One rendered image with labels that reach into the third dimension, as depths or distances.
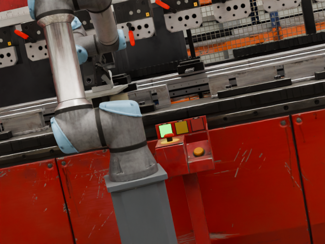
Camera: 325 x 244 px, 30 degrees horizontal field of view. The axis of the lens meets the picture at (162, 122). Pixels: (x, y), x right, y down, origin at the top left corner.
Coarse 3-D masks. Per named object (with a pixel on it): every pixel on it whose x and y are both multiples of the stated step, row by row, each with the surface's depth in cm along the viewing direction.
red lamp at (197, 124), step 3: (192, 120) 234; (195, 120) 233; (198, 120) 233; (201, 120) 233; (192, 123) 234; (195, 123) 234; (198, 123) 234; (201, 123) 234; (192, 126) 234; (195, 126) 234; (198, 126) 234; (201, 126) 234; (192, 129) 234; (195, 129) 234; (198, 129) 234; (201, 129) 234
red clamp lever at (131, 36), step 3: (126, 24) 246; (129, 24) 246; (129, 27) 247; (129, 30) 247; (129, 33) 247; (132, 33) 247; (129, 36) 247; (132, 36) 247; (132, 39) 247; (132, 42) 247; (132, 45) 247
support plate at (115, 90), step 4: (116, 88) 246; (120, 88) 241; (124, 88) 247; (88, 92) 255; (92, 92) 249; (96, 92) 245; (100, 92) 240; (104, 92) 235; (108, 92) 231; (112, 92) 231; (116, 92) 231; (88, 96) 232; (92, 96) 232; (96, 96) 232; (100, 96) 232
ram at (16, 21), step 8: (0, 0) 254; (8, 0) 253; (16, 0) 253; (24, 0) 253; (112, 0) 249; (120, 0) 249; (0, 8) 254; (8, 8) 254; (16, 8) 254; (16, 16) 254; (24, 16) 254; (0, 24) 255; (8, 24) 255; (16, 24) 257
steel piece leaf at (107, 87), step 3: (108, 84) 246; (93, 87) 248; (96, 87) 248; (99, 87) 247; (102, 87) 247; (105, 87) 247; (108, 87) 246; (114, 87) 252; (93, 90) 248; (96, 90) 248; (99, 90) 248; (102, 90) 247; (105, 90) 247
